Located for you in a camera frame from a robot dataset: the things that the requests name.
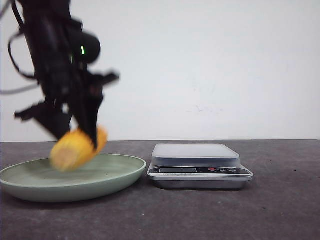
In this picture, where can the silver digital kitchen scale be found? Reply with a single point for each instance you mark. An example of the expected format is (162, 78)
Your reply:
(197, 166)

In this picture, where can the yellow corn cob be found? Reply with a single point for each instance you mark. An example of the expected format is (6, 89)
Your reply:
(76, 149)

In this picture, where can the light green plate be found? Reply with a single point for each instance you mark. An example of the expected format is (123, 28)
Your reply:
(36, 181)

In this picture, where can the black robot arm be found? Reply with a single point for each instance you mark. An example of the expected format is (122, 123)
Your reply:
(61, 51)

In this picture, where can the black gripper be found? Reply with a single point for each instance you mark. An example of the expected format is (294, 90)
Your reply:
(80, 96)

